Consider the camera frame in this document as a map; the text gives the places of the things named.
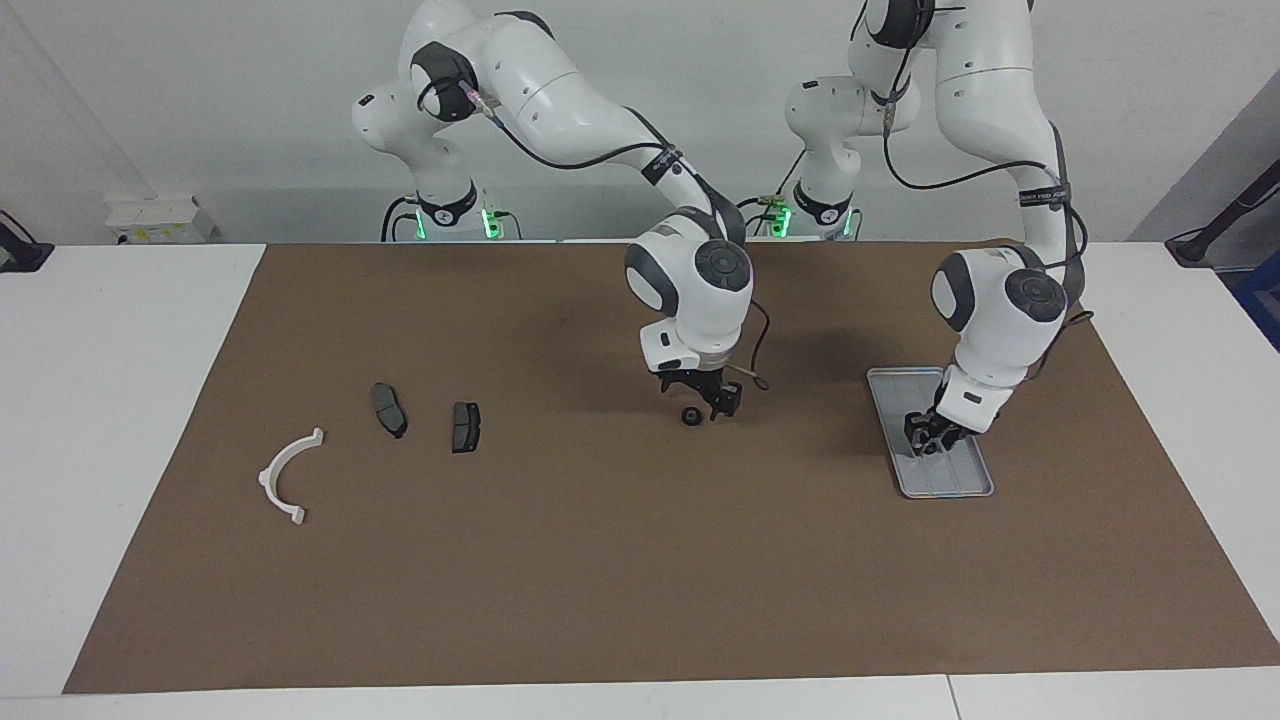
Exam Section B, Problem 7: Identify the white semicircular bracket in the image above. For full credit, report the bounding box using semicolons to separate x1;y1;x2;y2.
258;427;326;527

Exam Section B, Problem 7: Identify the long dark brake pad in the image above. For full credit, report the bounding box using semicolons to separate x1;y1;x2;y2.
372;382;408;440

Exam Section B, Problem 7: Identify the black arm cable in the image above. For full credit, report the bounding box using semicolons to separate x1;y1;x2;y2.
418;75;771;393
870;0;1095;386

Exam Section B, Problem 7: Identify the black base cable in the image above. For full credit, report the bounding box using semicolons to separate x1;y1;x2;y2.
713;150;807;239
381;193;421;243

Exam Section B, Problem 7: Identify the black angled stand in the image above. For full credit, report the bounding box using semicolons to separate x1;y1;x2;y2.
1165;155;1280;269

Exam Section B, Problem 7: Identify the black clamp mount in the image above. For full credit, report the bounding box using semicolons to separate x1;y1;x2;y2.
0;208;56;274

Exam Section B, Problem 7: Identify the blue crate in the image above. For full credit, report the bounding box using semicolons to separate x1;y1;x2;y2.
1232;250;1280;353

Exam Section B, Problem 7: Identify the white wall socket box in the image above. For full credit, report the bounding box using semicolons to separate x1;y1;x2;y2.
105;195;216;246

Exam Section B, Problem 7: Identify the brown table mat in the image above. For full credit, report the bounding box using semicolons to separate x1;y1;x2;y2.
62;238;1280;696

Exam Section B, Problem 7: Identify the silver metal tray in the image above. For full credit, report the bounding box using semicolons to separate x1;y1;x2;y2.
866;366;995;500

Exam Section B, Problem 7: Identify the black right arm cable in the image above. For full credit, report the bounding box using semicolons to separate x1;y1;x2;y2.
418;75;771;393

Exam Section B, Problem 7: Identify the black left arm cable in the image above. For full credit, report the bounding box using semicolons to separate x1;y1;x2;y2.
870;0;1095;386

